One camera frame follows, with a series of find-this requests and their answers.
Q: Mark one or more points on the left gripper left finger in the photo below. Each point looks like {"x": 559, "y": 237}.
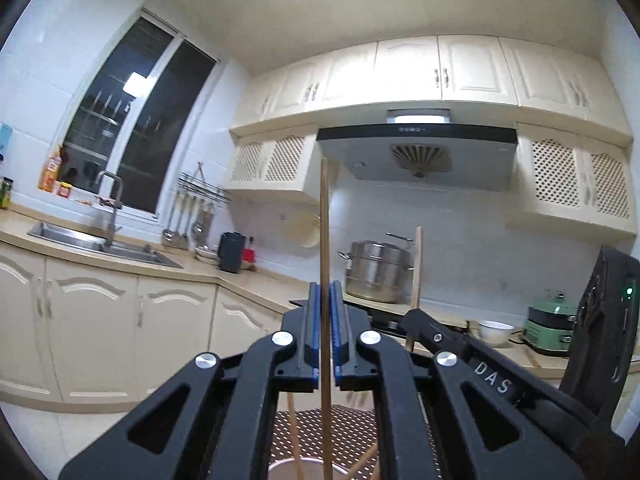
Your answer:
{"x": 212, "y": 419}

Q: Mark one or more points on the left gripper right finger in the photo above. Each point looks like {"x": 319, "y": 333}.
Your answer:
{"x": 418, "y": 400}

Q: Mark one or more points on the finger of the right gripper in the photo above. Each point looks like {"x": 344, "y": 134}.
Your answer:
{"x": 435, "y": 337}

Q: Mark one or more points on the wooden chopstick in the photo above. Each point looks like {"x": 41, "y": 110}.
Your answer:
{"x": 292, "y": 419}
{"x": 325, "y": 343}
{"x": 362, "y": 460}
{"x": 417, "y": 270}

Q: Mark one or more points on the white bowl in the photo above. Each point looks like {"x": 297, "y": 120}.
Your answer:
{"x": 494, "y": 333}

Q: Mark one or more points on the steel steamer pot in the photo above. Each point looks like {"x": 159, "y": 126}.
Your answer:
{"x": 378, "y": 271}

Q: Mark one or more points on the green electric cooker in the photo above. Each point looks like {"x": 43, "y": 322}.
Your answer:
{"x": 550, "y": 324}

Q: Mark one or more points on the pink utensil holder cup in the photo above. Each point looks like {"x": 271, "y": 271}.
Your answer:
{"x": 312, "y": 469}

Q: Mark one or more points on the black electric kettle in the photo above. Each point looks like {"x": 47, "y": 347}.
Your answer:
{"x": 230, "y": 251}

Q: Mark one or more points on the hanging utensil rack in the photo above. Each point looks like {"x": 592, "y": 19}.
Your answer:
{"x": 193, "y": 210}

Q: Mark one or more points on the steel sink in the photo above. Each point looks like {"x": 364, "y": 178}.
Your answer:
{"x": 100, "y": 245}

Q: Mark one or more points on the range hood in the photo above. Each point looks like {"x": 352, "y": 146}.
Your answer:
{"x": 425, "y": 153}

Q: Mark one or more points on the steel faucet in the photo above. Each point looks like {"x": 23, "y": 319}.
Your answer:
{"x": 114, "y": 203}

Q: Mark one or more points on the lower cream cabinets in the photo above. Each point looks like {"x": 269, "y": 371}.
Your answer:
{"x": 82, "y": 336}

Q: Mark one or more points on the cream cabinets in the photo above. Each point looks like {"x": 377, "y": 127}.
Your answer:
{"x": 542, "y": 124}
{"x": 82, "y": 336}

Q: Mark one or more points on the upper cream cabinets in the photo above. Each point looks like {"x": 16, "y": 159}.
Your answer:
{"x": 542, "y": 124}

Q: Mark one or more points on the window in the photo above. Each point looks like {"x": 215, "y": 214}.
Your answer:
{"x": 131, "y": 118}

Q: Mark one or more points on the orange detergent bottle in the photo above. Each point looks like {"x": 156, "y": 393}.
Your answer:
{"x": 51, "y": 170}

